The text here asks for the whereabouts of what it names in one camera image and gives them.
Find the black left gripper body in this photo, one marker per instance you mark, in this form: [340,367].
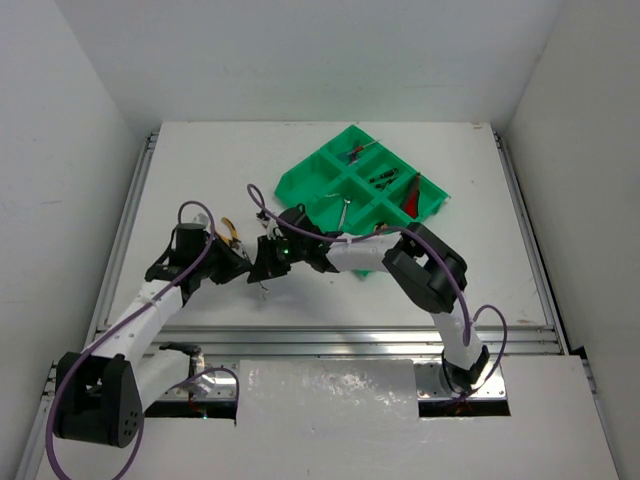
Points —
[223,262]

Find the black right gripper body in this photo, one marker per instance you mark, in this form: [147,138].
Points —
[281,253]

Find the yellow long-nose pliers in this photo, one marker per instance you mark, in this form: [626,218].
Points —
[232,239]

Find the black green precision screwdriver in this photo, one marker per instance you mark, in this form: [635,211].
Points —
[385,175]
[384,185]

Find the blue red handle screwdriver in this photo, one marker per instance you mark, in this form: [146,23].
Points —
[351,156]

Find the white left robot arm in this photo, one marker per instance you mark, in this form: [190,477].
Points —
[104,391]

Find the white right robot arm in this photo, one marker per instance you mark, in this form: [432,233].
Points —
[429,272]

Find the green six-compartment organizer tray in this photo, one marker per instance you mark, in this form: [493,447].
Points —
[322,173]

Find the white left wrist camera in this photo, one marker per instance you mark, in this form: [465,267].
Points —
[201,219]

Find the aluminium front rail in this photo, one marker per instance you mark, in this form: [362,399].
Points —
[350,342]

